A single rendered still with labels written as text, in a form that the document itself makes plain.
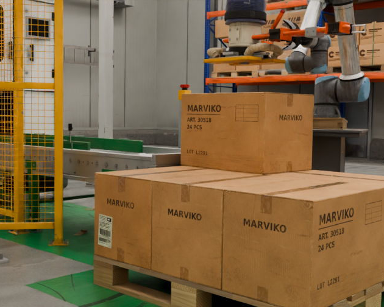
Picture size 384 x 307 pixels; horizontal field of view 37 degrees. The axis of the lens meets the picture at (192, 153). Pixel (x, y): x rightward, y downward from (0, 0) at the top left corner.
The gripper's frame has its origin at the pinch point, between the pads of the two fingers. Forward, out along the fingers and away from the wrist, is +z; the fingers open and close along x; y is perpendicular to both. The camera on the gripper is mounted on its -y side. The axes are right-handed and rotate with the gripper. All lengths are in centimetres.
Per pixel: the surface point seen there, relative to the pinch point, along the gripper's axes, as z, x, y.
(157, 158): 37, -65, 55
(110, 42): -125, 37, 360
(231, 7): 10.0, 15.7, 27.9
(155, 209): 77, -82, 3
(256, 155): 18, -60, -1
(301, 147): -12, -57, -4
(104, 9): -118, 72, 361
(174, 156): 24, -65, 57
